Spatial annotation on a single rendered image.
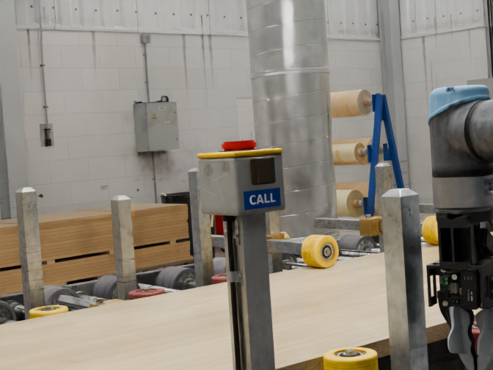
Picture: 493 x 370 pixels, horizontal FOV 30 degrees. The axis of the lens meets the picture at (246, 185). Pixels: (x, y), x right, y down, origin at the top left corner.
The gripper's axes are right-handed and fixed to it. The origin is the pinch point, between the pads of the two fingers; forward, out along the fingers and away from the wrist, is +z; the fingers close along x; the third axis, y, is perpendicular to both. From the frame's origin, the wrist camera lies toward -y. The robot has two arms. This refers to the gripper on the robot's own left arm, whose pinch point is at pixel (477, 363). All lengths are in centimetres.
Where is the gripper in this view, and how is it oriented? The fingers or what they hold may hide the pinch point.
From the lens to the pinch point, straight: 123.6
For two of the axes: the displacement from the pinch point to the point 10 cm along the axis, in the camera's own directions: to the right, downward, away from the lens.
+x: 8.5, -0.3, -5.3
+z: 0.7, 10.0, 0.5
